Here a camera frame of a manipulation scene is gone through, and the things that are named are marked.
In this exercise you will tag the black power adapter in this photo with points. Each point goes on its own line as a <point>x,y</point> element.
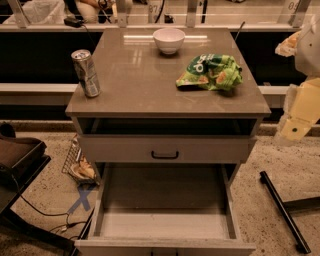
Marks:
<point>73,22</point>

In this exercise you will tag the middle drawer with black handle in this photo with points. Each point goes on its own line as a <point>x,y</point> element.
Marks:
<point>166,149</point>

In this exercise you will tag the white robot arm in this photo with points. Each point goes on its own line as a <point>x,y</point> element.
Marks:
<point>302,102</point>

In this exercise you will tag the white ceramic bowl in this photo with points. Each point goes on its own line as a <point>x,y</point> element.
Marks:
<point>168,40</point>

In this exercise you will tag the black metal stand leg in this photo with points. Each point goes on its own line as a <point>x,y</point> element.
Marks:
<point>286,208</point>

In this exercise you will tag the silver drink can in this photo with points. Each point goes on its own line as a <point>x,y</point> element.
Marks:
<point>85,70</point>

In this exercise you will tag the wire basket with items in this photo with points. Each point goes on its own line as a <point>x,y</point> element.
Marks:
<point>77,166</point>

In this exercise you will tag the open bottom drawer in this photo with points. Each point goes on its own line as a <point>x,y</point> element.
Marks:
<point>164,210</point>

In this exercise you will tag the green chip bag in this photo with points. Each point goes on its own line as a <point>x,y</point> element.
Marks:
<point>211,72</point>

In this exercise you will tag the dark chair on left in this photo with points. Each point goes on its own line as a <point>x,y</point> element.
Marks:
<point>21,160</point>

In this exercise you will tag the grey drawer cabinet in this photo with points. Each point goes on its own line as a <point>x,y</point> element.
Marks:
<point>139,95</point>

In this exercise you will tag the person in background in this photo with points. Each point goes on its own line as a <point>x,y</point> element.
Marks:
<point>90,11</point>

